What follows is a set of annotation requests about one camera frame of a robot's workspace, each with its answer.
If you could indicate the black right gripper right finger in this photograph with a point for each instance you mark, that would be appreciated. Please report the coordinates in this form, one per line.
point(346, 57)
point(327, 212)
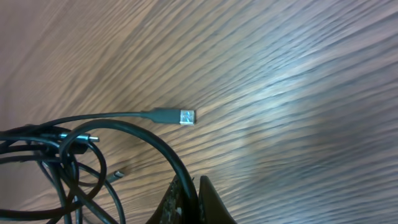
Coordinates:
point(213, 210)

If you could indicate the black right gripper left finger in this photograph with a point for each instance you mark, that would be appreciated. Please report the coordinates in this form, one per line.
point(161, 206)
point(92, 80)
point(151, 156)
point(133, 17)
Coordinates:
point(172, 209)

